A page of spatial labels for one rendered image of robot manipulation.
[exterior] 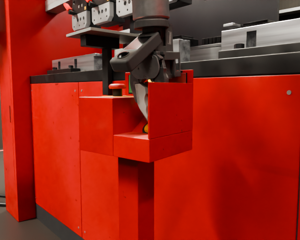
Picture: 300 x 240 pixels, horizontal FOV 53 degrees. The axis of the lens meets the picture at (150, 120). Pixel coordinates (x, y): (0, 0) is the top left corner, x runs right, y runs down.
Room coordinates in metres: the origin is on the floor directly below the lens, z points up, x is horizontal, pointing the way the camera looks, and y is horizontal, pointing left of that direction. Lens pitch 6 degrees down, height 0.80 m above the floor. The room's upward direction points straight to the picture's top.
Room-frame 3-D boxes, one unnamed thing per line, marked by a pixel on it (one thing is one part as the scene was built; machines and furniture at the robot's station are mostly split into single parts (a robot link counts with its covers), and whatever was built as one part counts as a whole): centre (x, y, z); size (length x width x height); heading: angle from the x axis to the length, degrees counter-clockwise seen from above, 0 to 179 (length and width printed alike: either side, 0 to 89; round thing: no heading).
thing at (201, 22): (1.78, -0.19, 1.12); 1.13 x 0.02 x 0.44; 41
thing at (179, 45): (1.23, 0.01, 0.92); 0.39 x 0.06 x 0.10; 41
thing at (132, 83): (0.64, 0.02, 0.81); 0.05 x 0.02 x 0.09; 52
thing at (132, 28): (1.27, 0.04, 1.05); 0.10 x 0.02 x 0.10; 41
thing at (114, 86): (0.69, 0.07, 0.79); 0.04 x 0.04 x 0.04
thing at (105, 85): (1.14, 0.18, 0.88); 0.14 x 0.04 x 0.22; 131
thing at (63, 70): (1.68, 0.48, 0.89); 0.30 x 0.05 x 0.03; 41
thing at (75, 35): (1.17, 0.15, 1.00); 0.26 x 0.18 x 0.01; 131
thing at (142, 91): (0.66, 0.00, 0.77); 0.06 x 0.03 x 0.09; 142
